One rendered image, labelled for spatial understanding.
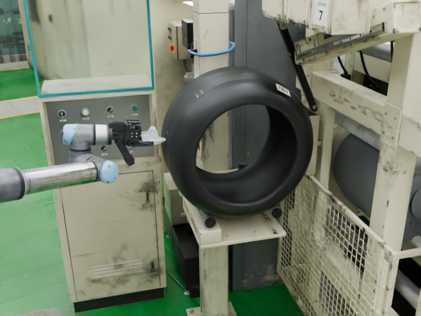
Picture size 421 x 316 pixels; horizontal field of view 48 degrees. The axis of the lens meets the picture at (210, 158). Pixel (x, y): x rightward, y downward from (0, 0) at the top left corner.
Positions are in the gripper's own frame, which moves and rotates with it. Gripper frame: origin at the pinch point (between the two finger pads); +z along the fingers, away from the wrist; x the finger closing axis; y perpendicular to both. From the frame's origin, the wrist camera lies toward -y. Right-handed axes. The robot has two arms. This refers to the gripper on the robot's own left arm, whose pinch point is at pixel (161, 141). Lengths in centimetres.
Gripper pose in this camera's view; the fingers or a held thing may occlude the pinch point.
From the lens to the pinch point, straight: 176.7
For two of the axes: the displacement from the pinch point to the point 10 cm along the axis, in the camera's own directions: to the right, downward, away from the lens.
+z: 9.6, 0.1, 2.7
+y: 1.1, -9.3, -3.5
